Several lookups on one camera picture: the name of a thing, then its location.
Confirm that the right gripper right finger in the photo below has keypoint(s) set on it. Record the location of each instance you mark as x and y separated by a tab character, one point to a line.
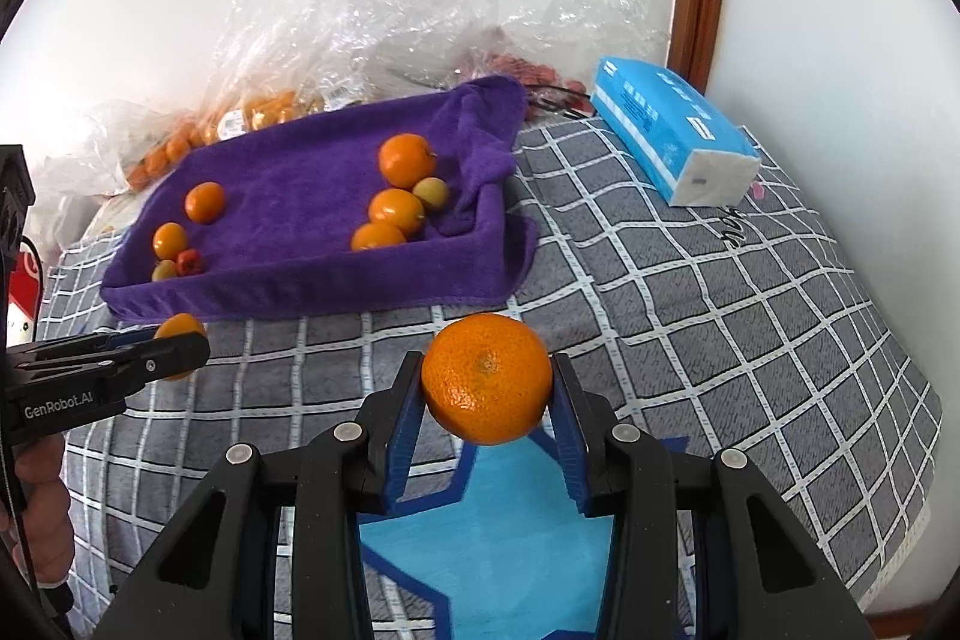
758	573

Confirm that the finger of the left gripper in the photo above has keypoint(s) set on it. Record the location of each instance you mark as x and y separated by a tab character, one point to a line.
77	350
38	403

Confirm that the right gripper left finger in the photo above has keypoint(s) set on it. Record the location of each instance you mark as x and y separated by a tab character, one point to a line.
211	572

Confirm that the orange tangerine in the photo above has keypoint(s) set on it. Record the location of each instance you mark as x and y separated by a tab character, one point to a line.
169	240

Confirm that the small red fruit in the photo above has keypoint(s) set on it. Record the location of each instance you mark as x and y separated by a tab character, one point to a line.
189	262

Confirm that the large orange mandarin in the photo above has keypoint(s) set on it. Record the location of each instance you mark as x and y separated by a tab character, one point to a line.
205	203

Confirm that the large round orange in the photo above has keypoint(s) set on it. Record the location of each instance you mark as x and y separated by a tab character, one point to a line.
487	379

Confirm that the small orange kumquat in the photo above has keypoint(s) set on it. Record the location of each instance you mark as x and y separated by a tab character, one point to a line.
376	235

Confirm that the small orange mandarin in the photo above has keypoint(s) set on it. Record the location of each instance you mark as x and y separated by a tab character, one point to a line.
399	208

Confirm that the yellow green small fruit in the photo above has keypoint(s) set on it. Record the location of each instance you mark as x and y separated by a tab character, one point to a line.
433	193

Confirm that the person's left hand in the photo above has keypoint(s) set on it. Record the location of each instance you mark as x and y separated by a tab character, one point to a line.
46	520

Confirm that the clear bag of mandarins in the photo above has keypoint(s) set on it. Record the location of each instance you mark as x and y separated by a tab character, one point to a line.
128	148

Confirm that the red paper gift bag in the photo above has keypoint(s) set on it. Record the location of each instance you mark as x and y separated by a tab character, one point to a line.
23	299

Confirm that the grey checkered tablecloth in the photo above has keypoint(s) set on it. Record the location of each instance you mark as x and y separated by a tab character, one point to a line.
741	329

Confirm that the purple towel covered tray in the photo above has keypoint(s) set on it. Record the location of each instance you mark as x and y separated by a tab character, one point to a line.
295	194

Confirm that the blue tissue pack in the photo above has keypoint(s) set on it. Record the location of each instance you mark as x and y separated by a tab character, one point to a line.
690	152

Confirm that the clear bag of oranges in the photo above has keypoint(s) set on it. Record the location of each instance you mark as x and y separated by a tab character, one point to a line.
281	60

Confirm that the clear bag of red fruit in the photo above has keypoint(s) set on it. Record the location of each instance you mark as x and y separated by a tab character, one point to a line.
554	50

